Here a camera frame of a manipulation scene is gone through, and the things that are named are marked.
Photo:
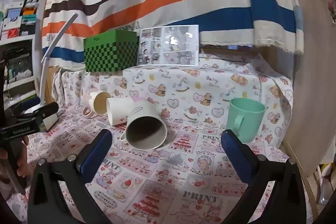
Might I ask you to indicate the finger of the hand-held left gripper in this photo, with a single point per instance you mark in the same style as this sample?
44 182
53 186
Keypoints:
30 103
43 111

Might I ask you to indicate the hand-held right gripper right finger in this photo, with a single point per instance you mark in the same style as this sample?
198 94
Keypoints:
236 158

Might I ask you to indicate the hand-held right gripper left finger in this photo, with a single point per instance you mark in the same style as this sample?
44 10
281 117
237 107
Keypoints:
97 154

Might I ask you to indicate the large beige cup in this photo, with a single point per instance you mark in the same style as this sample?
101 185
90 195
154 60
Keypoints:
145 127

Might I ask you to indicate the green cup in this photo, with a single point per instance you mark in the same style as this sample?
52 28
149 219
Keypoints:
245 119

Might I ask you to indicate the white cup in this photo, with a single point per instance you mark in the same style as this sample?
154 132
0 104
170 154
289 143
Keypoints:
116 113

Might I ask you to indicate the pink cream cup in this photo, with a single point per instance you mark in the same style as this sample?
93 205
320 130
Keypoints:
101 103

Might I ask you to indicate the person's left hand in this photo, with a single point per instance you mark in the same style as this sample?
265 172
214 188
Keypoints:
23 158

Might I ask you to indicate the white desk lamp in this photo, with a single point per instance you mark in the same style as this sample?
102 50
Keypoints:
43 77

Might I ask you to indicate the white shelf unit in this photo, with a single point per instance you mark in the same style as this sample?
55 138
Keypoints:
18 39

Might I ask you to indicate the bear print tablecloth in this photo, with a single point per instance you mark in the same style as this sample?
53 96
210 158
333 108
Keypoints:
183 98

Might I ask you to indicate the stack of shoe boxes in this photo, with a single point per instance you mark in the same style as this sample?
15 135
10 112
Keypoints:
18 16

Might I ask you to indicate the green checkered box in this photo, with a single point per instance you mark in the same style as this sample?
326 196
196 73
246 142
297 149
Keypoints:
110 53

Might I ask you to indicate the comic picture print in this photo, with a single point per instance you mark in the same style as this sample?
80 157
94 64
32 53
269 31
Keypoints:
169 45

